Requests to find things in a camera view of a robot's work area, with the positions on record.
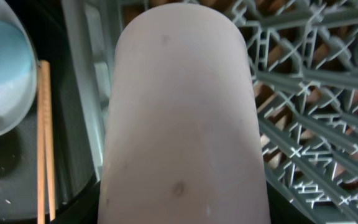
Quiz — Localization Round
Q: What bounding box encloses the pink cup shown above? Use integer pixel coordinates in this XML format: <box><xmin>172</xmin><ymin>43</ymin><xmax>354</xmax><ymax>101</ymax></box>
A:
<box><xmin>98</xmin><ymin>3</ymin><xmax>270</xmax><ymax>223</ymax></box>

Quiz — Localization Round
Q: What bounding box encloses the grey dishwasher rack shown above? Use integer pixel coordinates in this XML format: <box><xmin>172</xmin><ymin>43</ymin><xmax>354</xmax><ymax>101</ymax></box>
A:
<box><xmin>62</xmin><ymin>0</ymin><xmax>358</xmax><ymax>223</ymax></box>

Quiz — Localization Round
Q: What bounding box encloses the right wooden chopstick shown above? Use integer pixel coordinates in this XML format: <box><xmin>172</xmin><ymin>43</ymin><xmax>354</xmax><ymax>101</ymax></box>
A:
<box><xmin>40</xmin><ymin>60</ymin><xmax>56</xmax><ymax>221</ymax></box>

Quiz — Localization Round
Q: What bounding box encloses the wooden chopstick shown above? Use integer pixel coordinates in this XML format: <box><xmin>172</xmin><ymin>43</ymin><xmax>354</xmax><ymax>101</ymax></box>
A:
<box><xmin>40</xmin><ymin>60</ymin><xmax>56</xmax><ymax>221</ymax></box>
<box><xmin>37</xmin><ymin>65</ymin><xmax>45</xmax><ymax>224</ymax></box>

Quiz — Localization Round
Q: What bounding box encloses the left wooden chopstick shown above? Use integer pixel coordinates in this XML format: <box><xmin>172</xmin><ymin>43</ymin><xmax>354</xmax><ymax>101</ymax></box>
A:
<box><xmin>37</xmin><ymin>65</ymin><xmax>45</xmax><ymax>224</ymax></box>

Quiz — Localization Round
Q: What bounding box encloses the round black serving tray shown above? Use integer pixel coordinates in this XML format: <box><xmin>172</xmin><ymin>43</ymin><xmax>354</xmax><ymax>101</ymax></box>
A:
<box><xmin>0</xmin><ymin>0</ymin><xmax>96</xmax><ymax>223</ymax></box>

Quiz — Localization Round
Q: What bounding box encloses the light grey plate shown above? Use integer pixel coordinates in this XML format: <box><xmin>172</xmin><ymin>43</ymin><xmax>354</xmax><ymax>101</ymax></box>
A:
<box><xmin>0</xmin><ymin>0</ymin><xmax>37</xmax><ymax>136</ymax></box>

